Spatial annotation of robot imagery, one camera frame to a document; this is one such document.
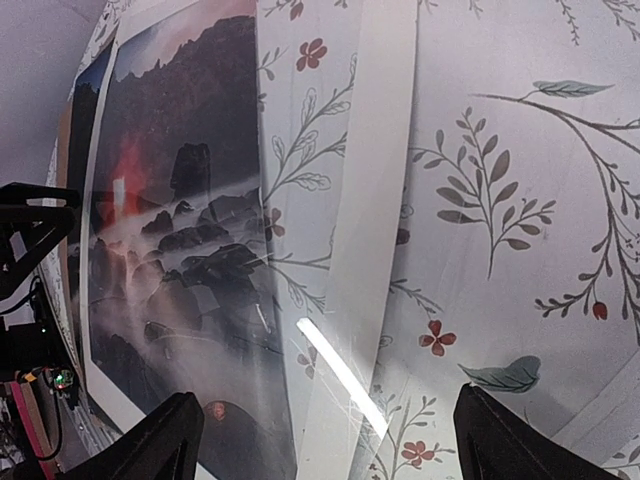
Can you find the white picture frame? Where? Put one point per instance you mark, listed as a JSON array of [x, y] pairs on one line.
[[487, 234]]

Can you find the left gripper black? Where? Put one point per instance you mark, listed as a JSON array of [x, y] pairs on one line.
[[34, 220]]

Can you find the brown cardboard backing board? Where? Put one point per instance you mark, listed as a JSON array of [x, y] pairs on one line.
[[62, 149]]

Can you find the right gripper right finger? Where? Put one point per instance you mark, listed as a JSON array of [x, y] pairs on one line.
[[493, 443]]

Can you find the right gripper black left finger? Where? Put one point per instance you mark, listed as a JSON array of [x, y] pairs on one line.
[[163, 445]]

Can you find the white mat with clear sheet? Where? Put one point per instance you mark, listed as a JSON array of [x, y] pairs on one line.
[[192, 276]]

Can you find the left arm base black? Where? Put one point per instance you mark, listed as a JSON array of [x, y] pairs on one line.
[[41, 424]]

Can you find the landscape photo print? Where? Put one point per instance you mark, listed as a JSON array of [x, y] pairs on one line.
[[84, 106]]

